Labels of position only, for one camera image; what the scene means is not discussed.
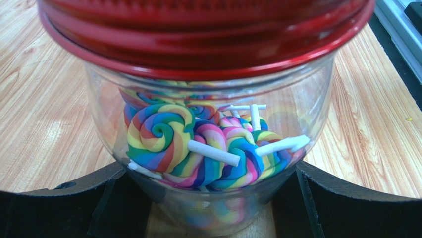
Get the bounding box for clear plastic jar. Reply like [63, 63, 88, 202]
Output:
[84, 53, 335, 236]

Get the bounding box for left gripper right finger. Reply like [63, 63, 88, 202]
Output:
[272, 162, 422, 238]

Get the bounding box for red jar lid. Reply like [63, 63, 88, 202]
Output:
[37, 0, 375, 81]

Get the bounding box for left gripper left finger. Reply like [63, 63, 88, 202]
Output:
[0, 162, 151, 238]

